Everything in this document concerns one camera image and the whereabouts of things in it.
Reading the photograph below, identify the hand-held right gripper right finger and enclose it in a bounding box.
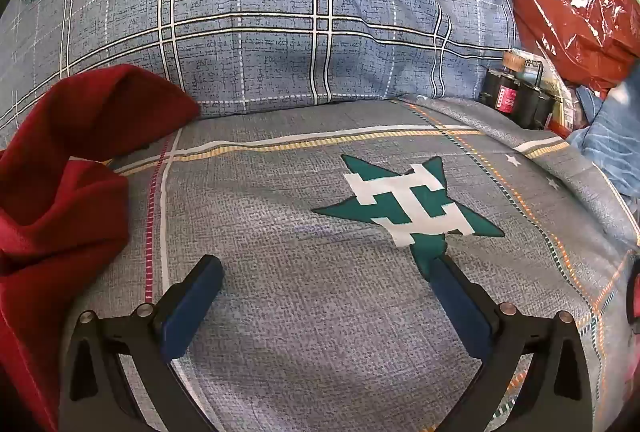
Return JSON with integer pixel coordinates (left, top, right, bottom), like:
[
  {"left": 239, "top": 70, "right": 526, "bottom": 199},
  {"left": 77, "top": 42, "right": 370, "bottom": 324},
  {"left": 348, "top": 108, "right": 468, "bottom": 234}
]
[{"left": 429, "top": 255, "right": 593, "bottom": 432}]

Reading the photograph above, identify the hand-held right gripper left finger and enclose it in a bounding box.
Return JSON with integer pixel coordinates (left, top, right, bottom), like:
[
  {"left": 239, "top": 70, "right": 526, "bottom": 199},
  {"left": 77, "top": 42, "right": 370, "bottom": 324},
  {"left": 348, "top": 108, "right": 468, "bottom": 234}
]
[{"left": 59, "top": 255, "right": 224, "bottom": 432}]

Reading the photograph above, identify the red knit garment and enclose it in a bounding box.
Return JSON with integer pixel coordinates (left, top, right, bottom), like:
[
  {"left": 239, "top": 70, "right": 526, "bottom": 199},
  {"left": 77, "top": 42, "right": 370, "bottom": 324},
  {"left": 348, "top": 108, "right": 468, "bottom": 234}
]
[{"left": 0, "top": 64, "right": 202, "bottom": 432}]

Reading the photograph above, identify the red object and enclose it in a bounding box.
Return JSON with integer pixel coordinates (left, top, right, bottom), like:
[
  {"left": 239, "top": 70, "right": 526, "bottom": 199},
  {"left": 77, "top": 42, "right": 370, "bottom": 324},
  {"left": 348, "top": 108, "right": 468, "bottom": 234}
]
[{"left": 625, "top": 257, "right": 640, "bottom": 338}]

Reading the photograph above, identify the black container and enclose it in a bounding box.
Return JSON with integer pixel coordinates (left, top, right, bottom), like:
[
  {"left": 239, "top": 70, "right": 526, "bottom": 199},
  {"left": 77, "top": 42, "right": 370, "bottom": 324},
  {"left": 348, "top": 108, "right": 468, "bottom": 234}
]
[{"left": 520, "top": 82, "right": 557, "bottom": 130}]

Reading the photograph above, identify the black bottle with red label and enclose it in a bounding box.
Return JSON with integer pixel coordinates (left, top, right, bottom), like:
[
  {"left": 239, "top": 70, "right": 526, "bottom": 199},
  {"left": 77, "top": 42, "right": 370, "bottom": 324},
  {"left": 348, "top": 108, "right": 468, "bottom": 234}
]
[{"left": 479, "top": 53, "right": 526, "bottom": 115}]

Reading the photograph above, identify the blue cloth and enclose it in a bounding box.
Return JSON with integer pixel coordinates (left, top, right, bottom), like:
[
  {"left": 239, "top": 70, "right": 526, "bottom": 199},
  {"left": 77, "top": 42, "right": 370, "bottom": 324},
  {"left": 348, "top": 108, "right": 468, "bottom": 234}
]
[{"left": 565, "top": 62, "right": 640, "bottom": 197}]

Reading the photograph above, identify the blue plaid pillow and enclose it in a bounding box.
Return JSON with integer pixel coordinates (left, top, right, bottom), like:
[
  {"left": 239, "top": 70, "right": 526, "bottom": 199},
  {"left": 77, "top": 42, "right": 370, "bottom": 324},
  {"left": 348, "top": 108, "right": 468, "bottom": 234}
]
[{"left": 0, "top": 0, "right": 521, "bottom": 133}]

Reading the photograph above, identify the red plastic bag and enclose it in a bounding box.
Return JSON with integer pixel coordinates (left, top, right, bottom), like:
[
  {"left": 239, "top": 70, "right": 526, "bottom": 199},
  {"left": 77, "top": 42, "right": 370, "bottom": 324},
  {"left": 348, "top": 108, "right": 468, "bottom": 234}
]
[{"left": 510, "top": 0, "right": 640, "bottom": 92}]

